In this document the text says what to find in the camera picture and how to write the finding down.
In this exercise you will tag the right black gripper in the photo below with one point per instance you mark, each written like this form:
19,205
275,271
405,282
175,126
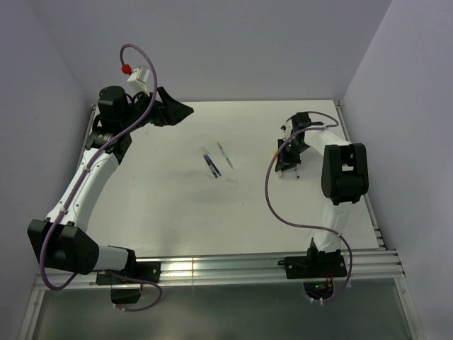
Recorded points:
284,161

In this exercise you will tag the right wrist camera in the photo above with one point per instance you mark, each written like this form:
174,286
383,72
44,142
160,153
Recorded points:
286,129

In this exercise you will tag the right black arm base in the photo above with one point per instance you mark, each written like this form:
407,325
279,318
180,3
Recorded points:
320,268

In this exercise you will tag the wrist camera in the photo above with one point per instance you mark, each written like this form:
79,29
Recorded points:
137,77
286,129

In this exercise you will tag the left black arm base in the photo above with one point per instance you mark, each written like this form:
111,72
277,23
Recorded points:
126,286

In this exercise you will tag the blue barrel pen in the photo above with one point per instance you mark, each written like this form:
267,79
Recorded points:
216,173

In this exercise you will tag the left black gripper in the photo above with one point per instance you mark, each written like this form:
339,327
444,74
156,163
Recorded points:
174,110

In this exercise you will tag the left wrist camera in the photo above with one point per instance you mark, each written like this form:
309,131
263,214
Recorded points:
137,77

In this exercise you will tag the aluminium rail frame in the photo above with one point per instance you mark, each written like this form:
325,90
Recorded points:
219,245

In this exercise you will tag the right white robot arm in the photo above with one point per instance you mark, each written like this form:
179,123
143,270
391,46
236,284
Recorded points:
344,171

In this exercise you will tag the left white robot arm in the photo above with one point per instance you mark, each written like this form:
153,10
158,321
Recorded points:
60,241

